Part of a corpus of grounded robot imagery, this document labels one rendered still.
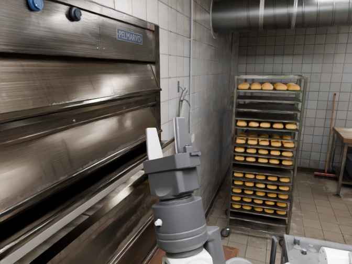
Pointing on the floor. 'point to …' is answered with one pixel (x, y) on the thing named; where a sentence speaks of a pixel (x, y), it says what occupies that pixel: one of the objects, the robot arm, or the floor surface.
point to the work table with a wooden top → (344, 177)
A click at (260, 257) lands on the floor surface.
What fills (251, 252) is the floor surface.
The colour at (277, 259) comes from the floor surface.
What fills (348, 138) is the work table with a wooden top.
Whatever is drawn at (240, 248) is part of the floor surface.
